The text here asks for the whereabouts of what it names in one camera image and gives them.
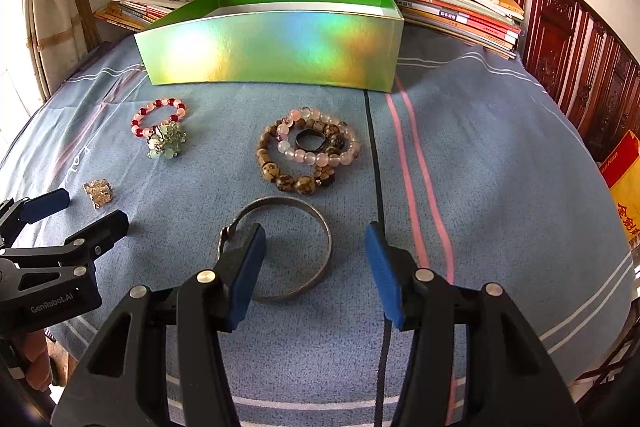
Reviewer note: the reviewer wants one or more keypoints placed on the beige curtain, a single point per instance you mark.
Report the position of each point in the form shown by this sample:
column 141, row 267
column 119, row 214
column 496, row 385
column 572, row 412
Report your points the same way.
column 60, row 33

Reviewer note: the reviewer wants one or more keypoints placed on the silver metal bangle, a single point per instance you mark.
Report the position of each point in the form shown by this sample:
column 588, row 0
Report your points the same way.
column 320, row 251

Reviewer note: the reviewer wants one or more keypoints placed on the blue striped bed sheet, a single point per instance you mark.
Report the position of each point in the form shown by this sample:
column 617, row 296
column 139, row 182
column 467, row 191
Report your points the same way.
column 468, row 163

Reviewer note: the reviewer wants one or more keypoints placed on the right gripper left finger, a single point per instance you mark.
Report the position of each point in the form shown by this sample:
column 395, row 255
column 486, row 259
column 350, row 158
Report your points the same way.
column 121, row 380

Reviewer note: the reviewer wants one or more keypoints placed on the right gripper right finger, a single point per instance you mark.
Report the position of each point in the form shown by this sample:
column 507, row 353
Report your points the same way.
column 510, row 380

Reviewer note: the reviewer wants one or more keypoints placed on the left stack of books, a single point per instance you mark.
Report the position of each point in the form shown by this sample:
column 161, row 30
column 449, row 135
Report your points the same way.
column 137, row 15

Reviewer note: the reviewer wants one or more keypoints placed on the yellow red bag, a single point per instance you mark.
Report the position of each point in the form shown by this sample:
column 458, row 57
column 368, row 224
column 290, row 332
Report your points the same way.
column 621, row 171

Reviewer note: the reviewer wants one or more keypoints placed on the black ring pendant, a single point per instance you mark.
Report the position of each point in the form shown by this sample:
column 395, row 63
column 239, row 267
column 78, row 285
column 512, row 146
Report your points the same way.
column 310, row 140

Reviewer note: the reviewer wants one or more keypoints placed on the dark red wooden headboard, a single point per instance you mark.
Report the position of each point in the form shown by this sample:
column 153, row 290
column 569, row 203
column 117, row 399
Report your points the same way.
column 587, row 70

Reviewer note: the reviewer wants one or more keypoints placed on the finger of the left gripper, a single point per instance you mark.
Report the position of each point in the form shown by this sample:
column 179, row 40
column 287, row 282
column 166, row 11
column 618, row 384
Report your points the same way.
column 86, row 245
column 16, row 213

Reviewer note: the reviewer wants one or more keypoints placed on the green holographic box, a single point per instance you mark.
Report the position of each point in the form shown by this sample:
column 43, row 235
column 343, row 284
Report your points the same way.
column 331, row 43

